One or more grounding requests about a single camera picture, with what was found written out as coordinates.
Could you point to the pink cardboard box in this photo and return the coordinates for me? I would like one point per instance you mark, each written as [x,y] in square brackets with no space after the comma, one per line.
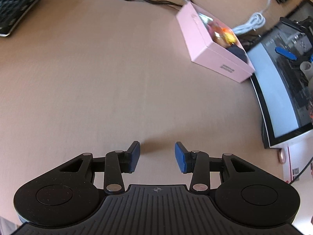
[207,51]

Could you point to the black keyboard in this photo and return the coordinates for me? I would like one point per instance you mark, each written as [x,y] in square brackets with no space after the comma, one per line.
[17,9]

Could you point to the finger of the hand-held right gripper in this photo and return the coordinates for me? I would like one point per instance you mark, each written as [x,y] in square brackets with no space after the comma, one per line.
[292,24]
[286,53]

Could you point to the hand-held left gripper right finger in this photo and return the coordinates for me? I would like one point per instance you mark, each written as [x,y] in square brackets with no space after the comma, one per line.
[179,156]

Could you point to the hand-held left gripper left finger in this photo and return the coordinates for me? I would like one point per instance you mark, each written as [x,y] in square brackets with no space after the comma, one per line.
[134,156]

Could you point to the pink metallic cylinder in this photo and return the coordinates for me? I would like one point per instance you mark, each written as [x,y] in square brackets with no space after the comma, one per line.
[282,156]

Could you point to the curved monitor with lit screen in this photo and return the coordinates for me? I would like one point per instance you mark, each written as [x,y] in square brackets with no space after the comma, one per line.
[276,98]

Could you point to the dark blue packet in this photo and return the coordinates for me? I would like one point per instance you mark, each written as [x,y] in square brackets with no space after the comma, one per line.
[238,51]

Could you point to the orange toy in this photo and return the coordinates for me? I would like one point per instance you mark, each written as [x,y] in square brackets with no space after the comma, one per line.
[223,31]

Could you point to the white paper with pink print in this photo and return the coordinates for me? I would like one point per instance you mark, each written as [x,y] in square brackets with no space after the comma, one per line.
[297,166]

